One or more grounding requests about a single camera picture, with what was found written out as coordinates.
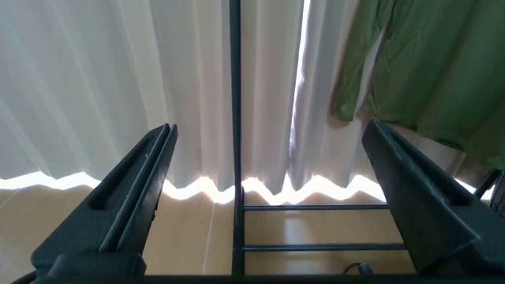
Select black clothes rack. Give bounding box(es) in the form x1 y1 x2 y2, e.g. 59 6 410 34
229 0 502 276

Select black cable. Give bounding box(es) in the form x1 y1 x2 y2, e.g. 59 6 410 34
341 262 374 276

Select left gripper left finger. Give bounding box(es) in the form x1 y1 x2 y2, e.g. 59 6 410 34
31 122 179 278

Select green printed shirt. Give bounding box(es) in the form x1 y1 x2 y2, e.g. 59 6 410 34
330 0 505 171

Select beige curtain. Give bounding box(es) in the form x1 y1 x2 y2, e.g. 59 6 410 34
0 0 490 198

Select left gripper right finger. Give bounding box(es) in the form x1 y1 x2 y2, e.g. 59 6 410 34
361 119 505 275

